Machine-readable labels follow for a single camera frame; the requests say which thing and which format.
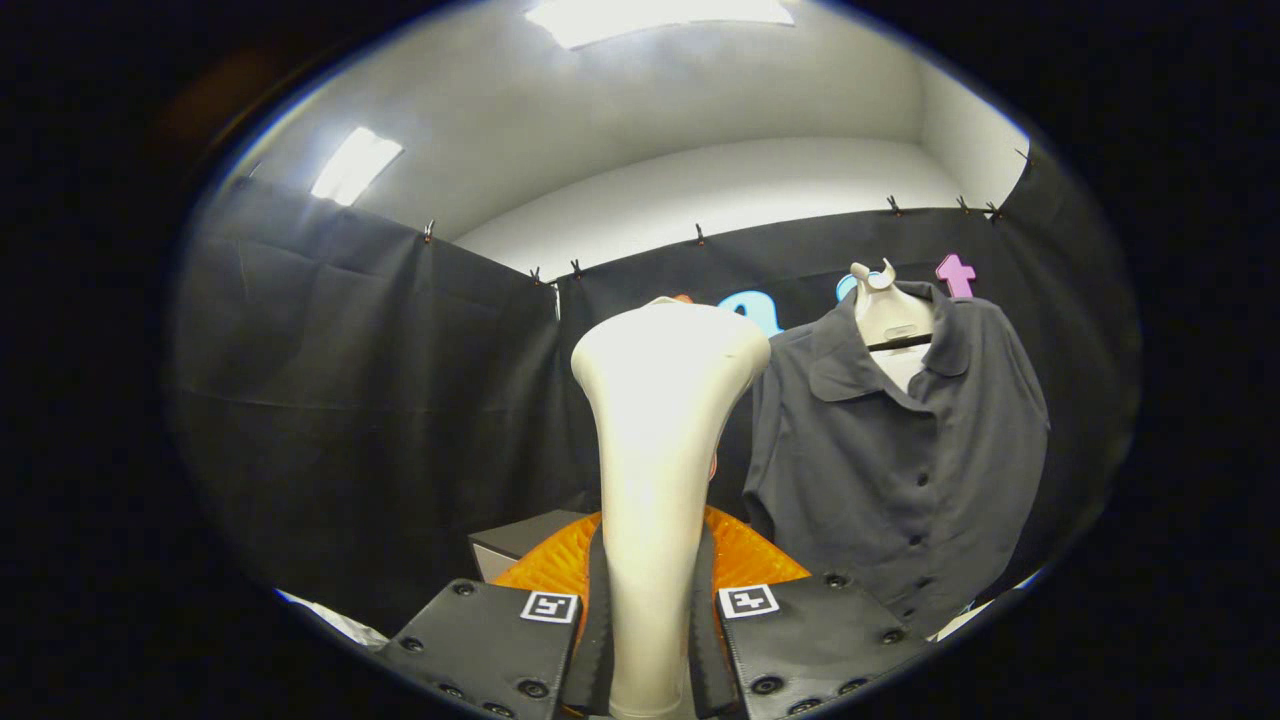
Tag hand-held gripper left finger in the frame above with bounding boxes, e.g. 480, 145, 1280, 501
375, 510, 613, 720

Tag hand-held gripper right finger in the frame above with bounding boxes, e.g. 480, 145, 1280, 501
690, 505, 931, 719

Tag grey buttoned sleeveless shirt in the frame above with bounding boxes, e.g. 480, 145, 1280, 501
742, 280, 1051, 641

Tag grey drawer cabinet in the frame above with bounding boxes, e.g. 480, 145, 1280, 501
468, 510, 591, 584

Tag black backdrop cloth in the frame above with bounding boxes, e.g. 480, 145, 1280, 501
165, 140, 1141, 636

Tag white mannequin torso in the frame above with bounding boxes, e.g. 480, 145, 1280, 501
850, 260, 938, 393

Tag narrow ceiling light strip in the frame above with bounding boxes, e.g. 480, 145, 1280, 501
310, 126, 404, 208

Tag ceiling light panel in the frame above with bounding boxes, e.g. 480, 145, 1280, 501
525, 0, 796, 51

